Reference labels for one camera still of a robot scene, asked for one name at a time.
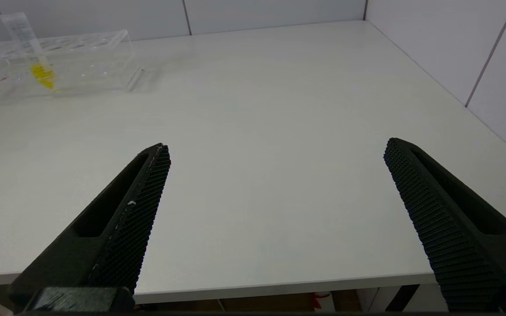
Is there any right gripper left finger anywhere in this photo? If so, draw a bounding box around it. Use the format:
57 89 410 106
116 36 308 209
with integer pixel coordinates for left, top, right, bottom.
9 142 172 315

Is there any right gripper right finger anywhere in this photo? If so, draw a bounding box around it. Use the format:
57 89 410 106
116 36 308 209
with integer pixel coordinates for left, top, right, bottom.
383 137 506 313

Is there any clear acrylic test tube rack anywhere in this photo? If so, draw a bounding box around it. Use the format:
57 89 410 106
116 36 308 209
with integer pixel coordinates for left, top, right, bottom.
0 29 144 105

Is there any test tube with yellow pigment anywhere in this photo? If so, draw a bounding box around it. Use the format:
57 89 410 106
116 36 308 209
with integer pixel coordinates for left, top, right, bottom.
0 12 56 91

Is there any black table leg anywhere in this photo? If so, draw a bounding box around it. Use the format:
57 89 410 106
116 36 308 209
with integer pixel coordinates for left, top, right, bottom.
384 285 421 312

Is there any red and white floor object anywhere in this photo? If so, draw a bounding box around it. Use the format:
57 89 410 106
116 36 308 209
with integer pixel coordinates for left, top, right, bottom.
310 292 335 313

